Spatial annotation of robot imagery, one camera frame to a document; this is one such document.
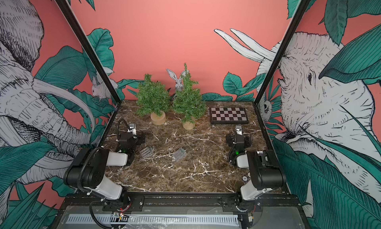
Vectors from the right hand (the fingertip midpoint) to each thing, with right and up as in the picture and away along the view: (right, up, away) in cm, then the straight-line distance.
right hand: (237, 131), depth 94 cm
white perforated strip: (-44, -40, -24) cm, 64 cm away
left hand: (-67, +1, 0) cm, 67 cm away
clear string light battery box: (-37, -14, -3) cm, 40 cm away
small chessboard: (-2, +10, +15) cm, 18 cm away
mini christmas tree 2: (-32, +17, -8) cm, 37 cm away
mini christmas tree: (-53, +20, -6) cm, 57 cm away
